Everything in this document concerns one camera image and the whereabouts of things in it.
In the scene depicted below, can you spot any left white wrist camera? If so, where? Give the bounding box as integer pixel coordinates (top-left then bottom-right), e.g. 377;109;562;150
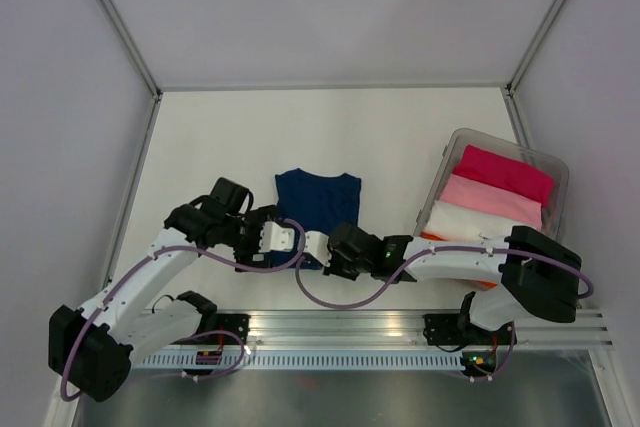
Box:
259;219;297;253

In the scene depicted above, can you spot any clear plastic storage bin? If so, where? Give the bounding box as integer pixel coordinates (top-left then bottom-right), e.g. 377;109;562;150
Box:
413;128;569;242

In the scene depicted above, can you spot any white folded t-shirt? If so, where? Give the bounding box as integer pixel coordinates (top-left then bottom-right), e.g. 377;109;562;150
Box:
422;201;534;242

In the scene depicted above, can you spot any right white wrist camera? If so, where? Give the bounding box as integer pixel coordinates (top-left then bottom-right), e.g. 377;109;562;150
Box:
304;231;331;267

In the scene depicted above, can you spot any light pink folded t-shirt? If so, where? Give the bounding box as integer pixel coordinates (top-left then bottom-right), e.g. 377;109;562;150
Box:
438;175;542;230

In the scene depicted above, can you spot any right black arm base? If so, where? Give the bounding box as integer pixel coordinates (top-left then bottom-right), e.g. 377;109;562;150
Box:
423;313;512;352

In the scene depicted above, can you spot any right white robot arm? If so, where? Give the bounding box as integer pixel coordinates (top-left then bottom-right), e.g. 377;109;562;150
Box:
323;223;590;342

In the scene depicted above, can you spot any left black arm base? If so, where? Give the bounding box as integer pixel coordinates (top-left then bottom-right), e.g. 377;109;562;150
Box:
196;313;251;346

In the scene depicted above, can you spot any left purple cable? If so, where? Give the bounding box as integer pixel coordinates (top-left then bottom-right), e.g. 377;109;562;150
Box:
59;218;307;403

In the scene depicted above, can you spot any right aluminium frame post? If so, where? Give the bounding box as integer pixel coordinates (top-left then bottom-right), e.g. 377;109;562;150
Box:
504;0;569;96

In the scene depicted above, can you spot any magenta folded t-shirt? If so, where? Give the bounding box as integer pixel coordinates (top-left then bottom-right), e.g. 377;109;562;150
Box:
452;145;554;207

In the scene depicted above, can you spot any orange folded t-shirt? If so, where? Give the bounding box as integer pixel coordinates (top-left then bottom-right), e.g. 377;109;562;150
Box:
407;233;501;289

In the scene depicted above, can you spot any blue t-shirt with print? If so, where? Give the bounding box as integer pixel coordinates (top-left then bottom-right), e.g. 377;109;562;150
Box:
269;168;363;272

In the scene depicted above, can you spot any left aluminium frame post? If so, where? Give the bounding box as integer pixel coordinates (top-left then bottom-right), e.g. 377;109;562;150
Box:
96;0;162;100

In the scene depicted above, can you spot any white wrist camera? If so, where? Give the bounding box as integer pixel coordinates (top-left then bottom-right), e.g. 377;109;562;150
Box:
259;219;297;253
304;231;331;267

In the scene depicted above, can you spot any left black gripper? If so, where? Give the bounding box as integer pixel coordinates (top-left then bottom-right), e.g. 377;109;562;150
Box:
221;206;278;272

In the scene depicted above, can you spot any white slotted cable duct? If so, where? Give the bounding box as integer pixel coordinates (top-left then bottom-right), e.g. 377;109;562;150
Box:
136;349;463;371

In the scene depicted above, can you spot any aluminium frame post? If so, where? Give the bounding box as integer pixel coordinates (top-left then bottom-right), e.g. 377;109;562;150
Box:
96;0;162;100
504;0;569;96

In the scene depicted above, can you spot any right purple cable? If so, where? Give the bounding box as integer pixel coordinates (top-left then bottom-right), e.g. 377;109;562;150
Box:
294;243;596;382

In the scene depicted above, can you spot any aluminium front rail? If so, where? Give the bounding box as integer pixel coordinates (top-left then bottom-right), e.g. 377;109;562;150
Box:
134;308;614;348

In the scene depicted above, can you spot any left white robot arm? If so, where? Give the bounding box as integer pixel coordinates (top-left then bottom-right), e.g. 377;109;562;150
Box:
48;178;296;401

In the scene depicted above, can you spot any purple cable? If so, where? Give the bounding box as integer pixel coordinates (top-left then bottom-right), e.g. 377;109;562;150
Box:
59;218;307;403
294;243;596;382

